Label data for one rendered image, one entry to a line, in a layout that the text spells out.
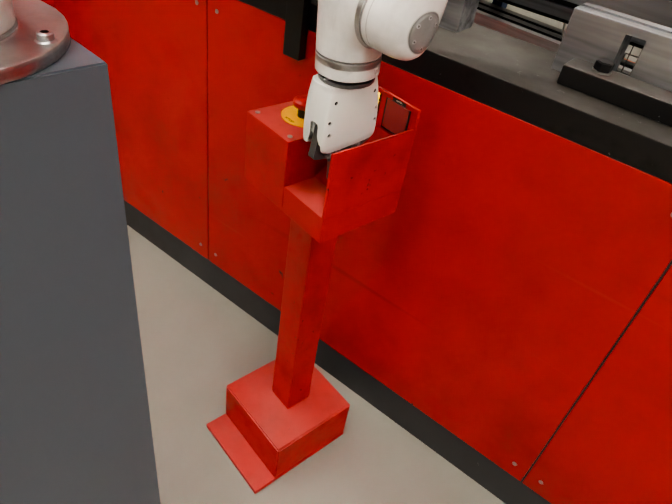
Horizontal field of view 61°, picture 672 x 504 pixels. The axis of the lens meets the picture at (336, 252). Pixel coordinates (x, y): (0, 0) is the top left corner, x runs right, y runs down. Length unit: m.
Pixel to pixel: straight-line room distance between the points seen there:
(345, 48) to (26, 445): 0.55
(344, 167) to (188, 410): 0.83
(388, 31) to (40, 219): 0.39
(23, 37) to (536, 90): 0.67
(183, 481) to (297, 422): 0.27
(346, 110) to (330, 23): 0.12
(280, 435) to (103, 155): 0.87
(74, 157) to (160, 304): 1.20
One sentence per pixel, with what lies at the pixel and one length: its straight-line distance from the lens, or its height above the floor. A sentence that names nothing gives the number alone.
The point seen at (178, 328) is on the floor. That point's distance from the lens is 1.59.
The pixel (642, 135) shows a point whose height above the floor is 0.87.
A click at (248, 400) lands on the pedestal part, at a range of 1.30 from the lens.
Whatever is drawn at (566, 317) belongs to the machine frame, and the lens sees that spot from 1.04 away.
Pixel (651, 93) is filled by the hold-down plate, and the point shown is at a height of 0.90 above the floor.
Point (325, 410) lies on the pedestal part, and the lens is 1.30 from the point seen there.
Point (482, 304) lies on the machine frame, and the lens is 1.09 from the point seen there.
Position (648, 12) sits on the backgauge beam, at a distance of 1.23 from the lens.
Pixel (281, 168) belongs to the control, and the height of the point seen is 0.73.
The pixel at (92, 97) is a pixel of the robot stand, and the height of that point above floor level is 0.98.
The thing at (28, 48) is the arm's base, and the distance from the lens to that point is 0.46.
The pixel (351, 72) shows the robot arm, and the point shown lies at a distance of 0.72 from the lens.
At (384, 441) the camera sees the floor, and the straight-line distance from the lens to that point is 1.42.
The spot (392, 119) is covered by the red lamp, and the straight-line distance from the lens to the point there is 0.87.
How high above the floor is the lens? 1.18
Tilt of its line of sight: 39 degrees down
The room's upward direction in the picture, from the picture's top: 10 degrees clockwise
